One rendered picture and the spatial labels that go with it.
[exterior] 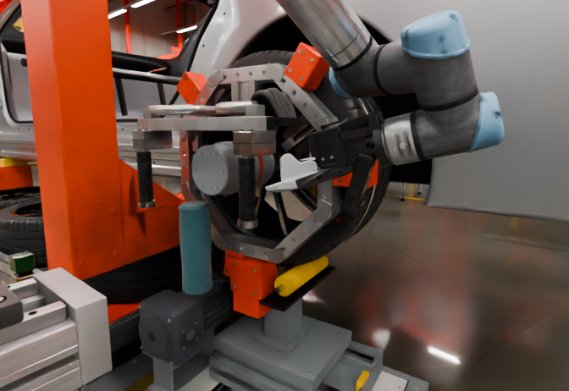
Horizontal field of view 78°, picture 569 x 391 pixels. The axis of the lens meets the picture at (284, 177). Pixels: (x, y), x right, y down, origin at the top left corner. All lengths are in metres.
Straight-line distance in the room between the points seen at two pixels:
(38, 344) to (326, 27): 0.49
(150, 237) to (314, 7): 0.98
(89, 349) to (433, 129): 0.50
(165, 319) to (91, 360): 0.72
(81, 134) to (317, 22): 0.79
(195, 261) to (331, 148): 0.60
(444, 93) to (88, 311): 0.49
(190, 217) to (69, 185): 0.34
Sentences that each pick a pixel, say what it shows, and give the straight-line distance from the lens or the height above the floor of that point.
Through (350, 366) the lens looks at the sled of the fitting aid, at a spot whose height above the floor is 0.15.
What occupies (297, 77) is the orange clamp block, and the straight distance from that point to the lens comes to 0.91.
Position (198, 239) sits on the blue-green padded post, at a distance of 1.02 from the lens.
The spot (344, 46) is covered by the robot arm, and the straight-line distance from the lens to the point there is 0.54.
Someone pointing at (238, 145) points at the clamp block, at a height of 0.92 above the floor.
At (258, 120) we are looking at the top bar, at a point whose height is 0.97.
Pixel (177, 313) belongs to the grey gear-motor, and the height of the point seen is 0.40.
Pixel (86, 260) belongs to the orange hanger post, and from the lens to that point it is 1.17.
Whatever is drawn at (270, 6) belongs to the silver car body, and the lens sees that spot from 1.26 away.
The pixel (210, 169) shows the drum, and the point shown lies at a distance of 0.89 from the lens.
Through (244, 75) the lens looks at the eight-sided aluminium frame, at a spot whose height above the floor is 1.10.
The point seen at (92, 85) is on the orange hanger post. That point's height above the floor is 1.07.
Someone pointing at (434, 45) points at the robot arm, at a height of 1.06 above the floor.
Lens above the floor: 0.96
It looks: 8 degrees down
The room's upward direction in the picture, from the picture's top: straight up
